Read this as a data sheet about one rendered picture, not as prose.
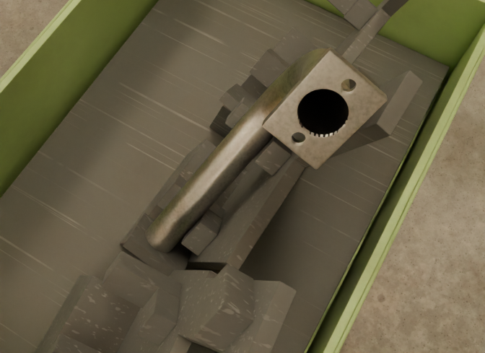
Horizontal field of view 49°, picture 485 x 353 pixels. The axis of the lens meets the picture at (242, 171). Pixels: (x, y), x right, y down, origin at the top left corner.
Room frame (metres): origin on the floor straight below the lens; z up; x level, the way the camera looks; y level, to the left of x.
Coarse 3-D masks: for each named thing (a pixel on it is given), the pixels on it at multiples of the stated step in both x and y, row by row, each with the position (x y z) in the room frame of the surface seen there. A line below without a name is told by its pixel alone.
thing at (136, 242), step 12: (144, 216) 0.15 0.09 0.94; (144, 228) 0.14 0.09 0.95; (132, 240) 0.12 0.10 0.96; (144, 240) 0.12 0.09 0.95; (180, 240) 0.13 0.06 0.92; (132, 252) 0.11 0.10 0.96; (144, 252) 0.11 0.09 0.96; (156, 252) 0.11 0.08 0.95; (168, 252) 0.12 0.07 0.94; (180, 252) 0.12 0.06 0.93; (156, 264) 0.10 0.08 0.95; (168, 264) 0.10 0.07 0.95; (180, 264) 0.10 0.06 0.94
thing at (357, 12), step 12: (336, 0) 0.35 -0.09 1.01; (348, 0) 0.35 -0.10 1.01; (360, 0) 0.33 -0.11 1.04; (348, 12) 0.32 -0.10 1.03; (360, 12) 0.32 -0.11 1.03; (372, 12) 0.32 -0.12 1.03; (360, 24) 0.31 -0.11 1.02; (264, 60) 0.31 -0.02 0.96; (276, 60) 0.31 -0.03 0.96; (252, 72) 0.31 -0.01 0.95; (264, 72) 0.30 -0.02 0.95; (276, 72) 0.30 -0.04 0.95; (264, 84) 0.29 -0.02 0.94
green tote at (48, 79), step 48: (96, 0) 0.41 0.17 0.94; (144, 0) 0.47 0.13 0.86; (432, 0) 0.41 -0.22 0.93; (480, 0) 0.39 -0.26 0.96; (48, 48) 0.33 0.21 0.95; (96, 48) 0.38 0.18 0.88; (432, 48) 0.40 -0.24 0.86; (480, 48) 0.33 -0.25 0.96; (0, 96) 0.27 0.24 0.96; (48, 96) 0.31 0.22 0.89; (0, 144) 0.24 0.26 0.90; (432, 144) 0.22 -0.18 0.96; (0, 192) 0.21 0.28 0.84; (384, 240) 0.12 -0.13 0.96; (336, 288) 0.11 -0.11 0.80; (336, 336) 0.04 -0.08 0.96
